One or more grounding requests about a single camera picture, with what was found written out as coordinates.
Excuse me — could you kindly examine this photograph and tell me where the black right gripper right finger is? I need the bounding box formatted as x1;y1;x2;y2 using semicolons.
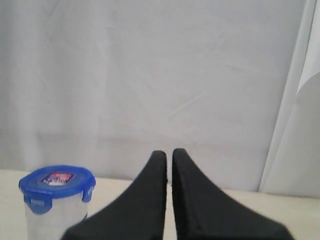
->
172;148;293;240

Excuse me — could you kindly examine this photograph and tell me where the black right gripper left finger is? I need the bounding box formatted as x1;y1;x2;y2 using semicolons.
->
62;150;167;240

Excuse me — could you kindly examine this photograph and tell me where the blue plastic container lid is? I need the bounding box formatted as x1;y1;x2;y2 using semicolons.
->
18;165;96;215

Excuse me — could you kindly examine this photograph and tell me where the clear tall plastic container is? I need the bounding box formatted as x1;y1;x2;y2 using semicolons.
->
23;193;88;240

